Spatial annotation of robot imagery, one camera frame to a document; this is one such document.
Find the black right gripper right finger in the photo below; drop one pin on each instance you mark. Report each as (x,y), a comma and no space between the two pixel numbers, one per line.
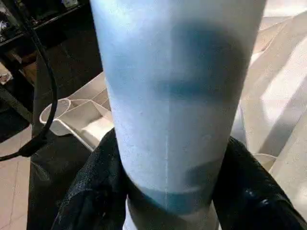
(254,201)

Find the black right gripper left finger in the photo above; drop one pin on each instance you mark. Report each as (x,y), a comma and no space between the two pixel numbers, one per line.
(96,191)

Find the white plastic table top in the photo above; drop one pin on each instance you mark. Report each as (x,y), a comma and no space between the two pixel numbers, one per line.
(275,95)

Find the white plastic table leg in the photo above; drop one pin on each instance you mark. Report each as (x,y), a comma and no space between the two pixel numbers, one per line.
(172,107)

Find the black shelf rack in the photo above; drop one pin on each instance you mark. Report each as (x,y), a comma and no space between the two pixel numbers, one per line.
(14,31)

